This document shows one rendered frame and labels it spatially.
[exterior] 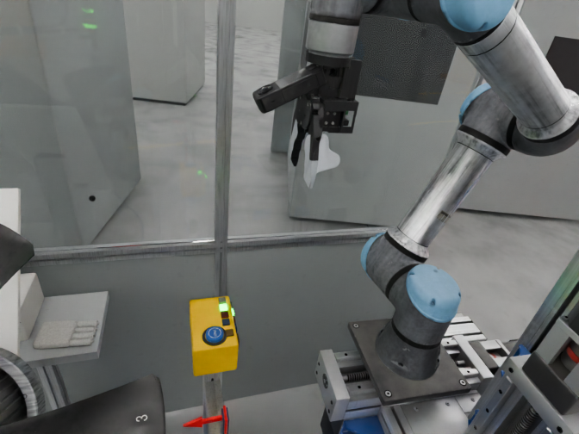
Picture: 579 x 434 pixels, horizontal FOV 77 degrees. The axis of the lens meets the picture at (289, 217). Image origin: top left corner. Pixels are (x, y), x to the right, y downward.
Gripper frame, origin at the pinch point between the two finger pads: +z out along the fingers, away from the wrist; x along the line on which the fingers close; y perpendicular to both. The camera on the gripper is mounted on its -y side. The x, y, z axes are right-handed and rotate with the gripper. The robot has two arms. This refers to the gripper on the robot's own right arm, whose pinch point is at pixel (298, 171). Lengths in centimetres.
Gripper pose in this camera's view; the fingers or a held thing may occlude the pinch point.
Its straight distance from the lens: 66.3
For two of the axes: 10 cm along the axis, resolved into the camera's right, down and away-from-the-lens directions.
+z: -1.2, 8.5, 5.2
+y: 9.5, -0.5, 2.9
